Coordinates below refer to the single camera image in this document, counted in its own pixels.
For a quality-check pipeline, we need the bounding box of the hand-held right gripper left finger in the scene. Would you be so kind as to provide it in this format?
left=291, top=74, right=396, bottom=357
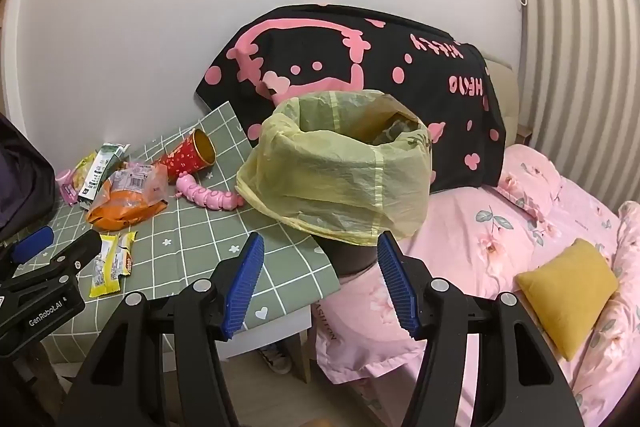
left=57, top=232, right=266, bottom=427

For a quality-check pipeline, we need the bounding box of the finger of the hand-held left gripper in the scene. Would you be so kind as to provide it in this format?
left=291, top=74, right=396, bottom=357
left=12, top=229, right=103, bottom=290
left=0, top=227, right=55, bottom=265

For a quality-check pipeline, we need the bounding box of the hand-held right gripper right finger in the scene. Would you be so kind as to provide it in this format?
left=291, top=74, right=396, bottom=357
left=376, top=231, right=586, bottom=427

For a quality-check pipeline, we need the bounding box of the yellow snack wrapper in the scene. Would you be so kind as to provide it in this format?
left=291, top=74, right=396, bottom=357
left=112, top=231, right=138, bottom=279
left=89, top=234, right=122, bottom=299

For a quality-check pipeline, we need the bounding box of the dark round bin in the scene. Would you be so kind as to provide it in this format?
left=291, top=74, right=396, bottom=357
left=310, top=229, right=390, bottom=279

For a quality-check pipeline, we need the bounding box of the orange clear snack bag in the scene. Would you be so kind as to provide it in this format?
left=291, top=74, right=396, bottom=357
left=86, top=162, right=169, bottom=231

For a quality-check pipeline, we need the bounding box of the yellow clear packet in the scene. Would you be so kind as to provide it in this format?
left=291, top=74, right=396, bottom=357
left=70, top=150, right=98, bottom=194

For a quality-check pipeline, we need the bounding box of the green white packet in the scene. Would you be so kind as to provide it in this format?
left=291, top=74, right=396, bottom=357
left=77, top=143, right=131, bottom=202

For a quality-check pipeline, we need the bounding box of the yellow plastic bin bag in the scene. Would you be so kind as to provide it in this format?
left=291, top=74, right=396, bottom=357
left=235, top=90, right=433, bottom=248

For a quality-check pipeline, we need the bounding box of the white table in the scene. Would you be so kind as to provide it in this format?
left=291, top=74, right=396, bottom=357
left=220, top=304, right=313, bottom=383

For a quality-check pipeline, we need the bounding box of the pink printed tissue pack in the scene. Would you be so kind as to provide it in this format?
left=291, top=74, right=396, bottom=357
left=55, top=169, right=81, bottom=206

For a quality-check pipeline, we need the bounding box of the green checkered tablecloth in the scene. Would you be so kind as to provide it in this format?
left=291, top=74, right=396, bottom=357
left=35, top=101, right=342, bottom=348

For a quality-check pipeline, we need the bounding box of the grey sneaker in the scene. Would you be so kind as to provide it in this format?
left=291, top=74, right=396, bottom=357
left=259, top=342, right=293, bottom=375

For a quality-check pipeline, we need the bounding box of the pink floral quilt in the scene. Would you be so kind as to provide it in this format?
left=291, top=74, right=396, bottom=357
left=400, top=144, right=640, bottom=427

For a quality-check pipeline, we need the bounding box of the red gold snack packet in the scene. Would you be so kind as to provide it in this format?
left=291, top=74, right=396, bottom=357
left=159, top=128, right=217, bottom=182

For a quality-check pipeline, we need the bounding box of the yellow cushion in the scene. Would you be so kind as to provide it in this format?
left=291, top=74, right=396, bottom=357
left=515, top=238, right=620, bottom=362

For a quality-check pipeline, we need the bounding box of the beige headboard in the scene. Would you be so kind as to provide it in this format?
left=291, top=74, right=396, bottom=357
left=482, top=52, right=523, bottom=148

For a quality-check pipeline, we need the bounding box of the striped grey curtain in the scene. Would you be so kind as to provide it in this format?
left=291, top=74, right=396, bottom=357
left=517, top=0, right=640, bottom=214

